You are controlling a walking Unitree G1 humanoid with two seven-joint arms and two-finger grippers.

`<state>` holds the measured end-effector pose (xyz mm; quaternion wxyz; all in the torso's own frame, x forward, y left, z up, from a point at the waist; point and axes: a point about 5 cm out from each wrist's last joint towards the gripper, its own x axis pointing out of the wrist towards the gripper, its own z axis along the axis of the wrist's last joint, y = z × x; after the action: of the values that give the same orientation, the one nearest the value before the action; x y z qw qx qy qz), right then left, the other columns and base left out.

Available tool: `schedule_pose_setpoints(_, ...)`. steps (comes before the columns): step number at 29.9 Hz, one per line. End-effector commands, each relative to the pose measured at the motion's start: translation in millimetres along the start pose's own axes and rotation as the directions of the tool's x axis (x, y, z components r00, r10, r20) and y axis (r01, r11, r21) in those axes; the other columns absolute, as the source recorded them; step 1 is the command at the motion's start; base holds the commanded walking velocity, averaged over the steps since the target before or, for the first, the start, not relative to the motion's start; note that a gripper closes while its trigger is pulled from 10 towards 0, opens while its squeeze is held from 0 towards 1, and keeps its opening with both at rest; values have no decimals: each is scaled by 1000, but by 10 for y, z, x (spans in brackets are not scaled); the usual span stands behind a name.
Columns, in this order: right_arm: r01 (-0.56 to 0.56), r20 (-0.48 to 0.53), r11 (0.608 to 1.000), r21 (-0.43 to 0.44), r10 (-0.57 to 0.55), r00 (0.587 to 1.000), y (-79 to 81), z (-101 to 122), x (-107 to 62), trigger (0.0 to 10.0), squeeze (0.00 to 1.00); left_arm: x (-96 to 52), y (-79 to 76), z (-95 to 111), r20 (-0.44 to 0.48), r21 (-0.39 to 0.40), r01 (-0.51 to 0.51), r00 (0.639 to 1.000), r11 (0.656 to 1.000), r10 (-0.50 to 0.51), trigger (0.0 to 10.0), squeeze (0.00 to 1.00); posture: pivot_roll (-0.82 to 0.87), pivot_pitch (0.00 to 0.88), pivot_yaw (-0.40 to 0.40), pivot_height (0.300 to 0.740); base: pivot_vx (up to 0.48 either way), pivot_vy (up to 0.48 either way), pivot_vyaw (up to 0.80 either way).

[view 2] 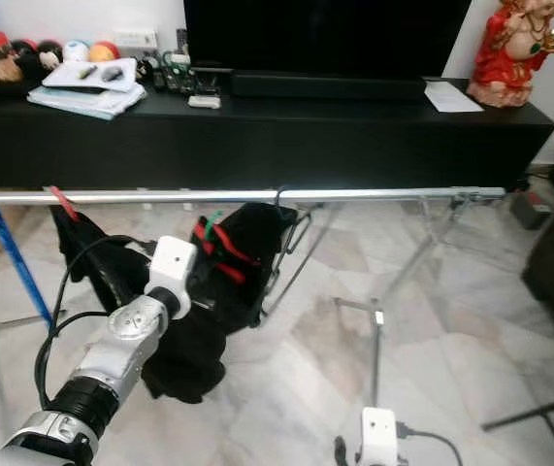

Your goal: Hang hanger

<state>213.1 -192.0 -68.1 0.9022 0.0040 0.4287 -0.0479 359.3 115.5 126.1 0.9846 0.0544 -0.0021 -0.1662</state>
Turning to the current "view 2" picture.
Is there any green plastic hanger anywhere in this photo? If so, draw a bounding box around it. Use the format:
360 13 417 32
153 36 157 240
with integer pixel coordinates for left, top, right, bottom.
202 210 227 239

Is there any black garment with red stripes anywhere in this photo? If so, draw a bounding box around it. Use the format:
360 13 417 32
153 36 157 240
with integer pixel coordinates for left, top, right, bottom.
191 201 302 336

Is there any black plastic hanger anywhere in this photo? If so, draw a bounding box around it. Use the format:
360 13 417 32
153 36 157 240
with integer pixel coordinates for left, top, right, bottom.
262 184 313 316

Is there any blue plastic hanger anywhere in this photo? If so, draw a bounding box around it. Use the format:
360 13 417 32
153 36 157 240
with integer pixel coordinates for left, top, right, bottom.
0 187 56 326

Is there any red plastic hanger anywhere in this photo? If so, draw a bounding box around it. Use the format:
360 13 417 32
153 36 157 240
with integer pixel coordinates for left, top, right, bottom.
50 184 81 222

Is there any black printed t-shirt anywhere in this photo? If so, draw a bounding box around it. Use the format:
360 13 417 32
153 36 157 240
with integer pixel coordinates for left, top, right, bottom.
50 204 229 404

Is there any stack of papers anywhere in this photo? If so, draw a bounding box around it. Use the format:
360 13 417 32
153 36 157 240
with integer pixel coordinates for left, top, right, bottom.
26 58 148 121

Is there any black plush toy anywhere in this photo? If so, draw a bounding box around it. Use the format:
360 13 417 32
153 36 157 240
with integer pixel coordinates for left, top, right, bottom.
13 39 62 81

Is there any orange ball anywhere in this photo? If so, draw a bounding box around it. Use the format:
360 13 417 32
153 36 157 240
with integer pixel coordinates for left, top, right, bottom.
89 41 120 64

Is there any black TV console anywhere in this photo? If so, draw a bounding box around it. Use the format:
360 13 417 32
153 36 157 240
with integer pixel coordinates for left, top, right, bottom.
0 89 554 192

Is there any black soundbar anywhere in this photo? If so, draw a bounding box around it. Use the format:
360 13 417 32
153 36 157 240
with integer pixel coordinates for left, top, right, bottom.
228 71 428 101

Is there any black television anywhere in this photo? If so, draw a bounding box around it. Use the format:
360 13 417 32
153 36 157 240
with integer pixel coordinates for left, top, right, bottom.
182 0 474 81

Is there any silver metal clothes rack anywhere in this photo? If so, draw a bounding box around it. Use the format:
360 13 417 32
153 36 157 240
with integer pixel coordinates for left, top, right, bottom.
0 184 507 457

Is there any white paper sheet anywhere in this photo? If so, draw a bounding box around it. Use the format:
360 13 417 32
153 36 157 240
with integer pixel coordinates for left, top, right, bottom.
424 80 484 113

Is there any red laughing buddha statue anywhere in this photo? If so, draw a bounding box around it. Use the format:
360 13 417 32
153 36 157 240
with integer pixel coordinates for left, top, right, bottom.
468 0 554 108

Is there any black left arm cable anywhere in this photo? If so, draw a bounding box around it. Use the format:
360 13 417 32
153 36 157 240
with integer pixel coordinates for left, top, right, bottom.
34 233 166 409

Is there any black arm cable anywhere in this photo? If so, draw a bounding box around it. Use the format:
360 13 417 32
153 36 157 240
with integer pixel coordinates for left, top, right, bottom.
34 233 166 409
397 424 467 466

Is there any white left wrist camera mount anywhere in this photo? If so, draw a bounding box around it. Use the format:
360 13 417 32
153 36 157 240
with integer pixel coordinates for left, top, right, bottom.
147 235 198 318

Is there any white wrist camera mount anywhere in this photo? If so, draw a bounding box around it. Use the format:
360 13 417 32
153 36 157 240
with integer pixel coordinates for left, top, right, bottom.
360 408 400 466
147 235 198 318

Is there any white wall socket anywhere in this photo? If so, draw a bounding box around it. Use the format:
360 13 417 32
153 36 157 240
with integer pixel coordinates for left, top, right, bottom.
112 29 159 51

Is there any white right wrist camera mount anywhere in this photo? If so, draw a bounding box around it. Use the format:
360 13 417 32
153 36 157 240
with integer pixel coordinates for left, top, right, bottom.
360 408 400 466

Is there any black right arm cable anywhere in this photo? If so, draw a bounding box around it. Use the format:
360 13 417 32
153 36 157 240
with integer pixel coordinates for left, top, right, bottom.
397 424 467 466

